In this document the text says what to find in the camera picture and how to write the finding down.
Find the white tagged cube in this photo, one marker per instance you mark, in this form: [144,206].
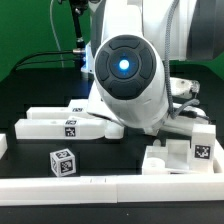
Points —
[63,162]

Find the white front rail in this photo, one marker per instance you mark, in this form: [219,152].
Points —
[111,189]

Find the white chair seat block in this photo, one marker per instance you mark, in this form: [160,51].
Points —
[172,158]

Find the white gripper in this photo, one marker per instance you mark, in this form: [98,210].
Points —
[184,122]

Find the white rail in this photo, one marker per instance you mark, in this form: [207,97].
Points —
[111,189]
[218,158]

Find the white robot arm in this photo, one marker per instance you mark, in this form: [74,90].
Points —
[132,43]

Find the white tagged sheet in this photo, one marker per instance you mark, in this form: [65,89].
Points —
[78,105]

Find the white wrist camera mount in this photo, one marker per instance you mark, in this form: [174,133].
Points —
[184,88]

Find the white block left edge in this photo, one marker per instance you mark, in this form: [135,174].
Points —
[3,144]

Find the white right rail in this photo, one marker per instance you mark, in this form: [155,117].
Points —
[218,158]

